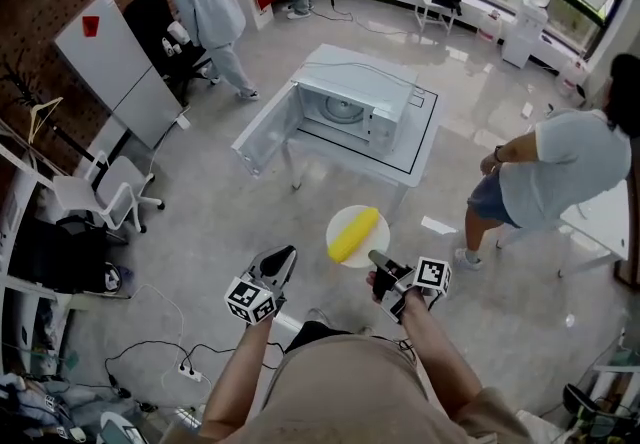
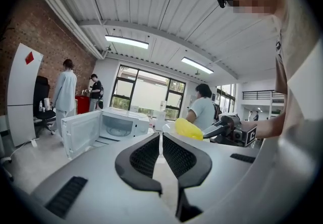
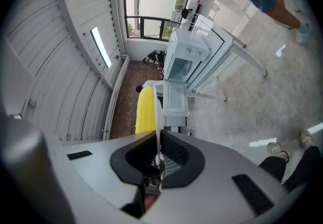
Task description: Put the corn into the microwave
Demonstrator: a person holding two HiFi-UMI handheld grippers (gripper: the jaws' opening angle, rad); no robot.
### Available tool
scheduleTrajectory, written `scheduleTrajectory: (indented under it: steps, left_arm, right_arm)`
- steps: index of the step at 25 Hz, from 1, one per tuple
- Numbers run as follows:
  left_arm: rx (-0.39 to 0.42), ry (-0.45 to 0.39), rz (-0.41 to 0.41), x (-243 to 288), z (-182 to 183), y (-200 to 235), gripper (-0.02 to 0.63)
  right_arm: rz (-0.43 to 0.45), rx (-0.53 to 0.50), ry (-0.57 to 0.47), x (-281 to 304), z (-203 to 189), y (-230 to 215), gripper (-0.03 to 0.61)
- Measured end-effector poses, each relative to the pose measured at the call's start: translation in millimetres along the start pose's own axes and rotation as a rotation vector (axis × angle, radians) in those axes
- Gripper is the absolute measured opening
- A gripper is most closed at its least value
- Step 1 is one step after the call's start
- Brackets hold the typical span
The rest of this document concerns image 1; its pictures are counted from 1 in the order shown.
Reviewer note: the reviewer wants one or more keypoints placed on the person's right hand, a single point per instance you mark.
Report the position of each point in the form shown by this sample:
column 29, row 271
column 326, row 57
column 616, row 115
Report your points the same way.
column 374, row 288

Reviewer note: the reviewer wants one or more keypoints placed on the wooden clothes hanger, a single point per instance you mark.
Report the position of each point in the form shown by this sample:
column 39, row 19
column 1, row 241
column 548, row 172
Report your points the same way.
column 42, row 114

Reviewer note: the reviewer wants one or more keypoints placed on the person's beige shirt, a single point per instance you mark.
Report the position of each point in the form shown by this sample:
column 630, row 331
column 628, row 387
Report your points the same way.
column 345, row 397

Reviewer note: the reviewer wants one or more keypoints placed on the yellow corn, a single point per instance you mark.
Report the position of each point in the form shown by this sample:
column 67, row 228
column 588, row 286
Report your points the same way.
column 352, row 234

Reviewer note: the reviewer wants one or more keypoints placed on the white swivel chair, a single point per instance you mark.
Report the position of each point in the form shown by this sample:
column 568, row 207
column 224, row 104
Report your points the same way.
column 117, row 187

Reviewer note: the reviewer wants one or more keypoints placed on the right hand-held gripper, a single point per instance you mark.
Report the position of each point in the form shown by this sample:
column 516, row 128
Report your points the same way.
column 400, row 289

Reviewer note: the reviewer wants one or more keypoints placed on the person's left forearm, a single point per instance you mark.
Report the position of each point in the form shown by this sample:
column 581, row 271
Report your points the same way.
column 240, row 377

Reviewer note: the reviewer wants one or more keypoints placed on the white square table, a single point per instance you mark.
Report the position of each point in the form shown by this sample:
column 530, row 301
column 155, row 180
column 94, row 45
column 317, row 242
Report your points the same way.
column 415, row 152

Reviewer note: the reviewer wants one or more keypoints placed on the person's right forearm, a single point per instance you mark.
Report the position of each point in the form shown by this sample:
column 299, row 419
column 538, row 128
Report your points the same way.
column 440, row 357

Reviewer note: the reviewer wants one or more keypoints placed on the black backpack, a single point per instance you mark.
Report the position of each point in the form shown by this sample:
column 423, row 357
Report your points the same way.
column 55, row 254

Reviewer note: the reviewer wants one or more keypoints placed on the white microwave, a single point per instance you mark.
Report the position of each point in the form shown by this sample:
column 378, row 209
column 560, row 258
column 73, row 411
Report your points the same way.
column 350, row 82

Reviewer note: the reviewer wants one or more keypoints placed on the white panel board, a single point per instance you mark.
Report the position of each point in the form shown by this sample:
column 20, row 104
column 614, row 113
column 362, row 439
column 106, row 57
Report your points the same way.
column 252, row 2

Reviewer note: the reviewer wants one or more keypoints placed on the water jug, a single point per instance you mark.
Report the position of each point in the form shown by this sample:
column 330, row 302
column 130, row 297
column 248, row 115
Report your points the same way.
column 489, row 28
column 571, row 77

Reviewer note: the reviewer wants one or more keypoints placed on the black office chair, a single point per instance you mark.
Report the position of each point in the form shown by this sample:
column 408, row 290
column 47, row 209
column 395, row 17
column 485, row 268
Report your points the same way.
column 150, row 37

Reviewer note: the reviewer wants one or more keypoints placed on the white refrigerator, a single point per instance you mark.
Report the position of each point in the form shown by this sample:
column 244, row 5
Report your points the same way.
column 117, row 67

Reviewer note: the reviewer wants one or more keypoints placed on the white desk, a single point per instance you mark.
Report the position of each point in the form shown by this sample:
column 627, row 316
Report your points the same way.
column 600, row 222

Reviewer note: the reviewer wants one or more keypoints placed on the person's black shorts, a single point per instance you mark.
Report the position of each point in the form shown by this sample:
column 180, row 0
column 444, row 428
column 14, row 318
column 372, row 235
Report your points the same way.
column 315, row 332

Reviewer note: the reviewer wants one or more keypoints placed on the white power strip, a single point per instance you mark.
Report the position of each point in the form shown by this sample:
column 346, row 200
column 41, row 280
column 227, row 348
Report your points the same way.
column 190, row 372

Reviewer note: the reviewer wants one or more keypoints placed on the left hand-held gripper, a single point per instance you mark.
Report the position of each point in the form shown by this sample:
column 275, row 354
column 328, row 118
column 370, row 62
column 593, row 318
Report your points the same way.
column 252, row 299

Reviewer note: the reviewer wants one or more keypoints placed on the white water dispenser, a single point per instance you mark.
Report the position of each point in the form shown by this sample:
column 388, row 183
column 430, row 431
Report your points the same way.
column 525, row 27

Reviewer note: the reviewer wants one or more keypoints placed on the white round plate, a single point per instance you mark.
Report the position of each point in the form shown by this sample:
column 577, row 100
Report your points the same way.
column 337, row 224

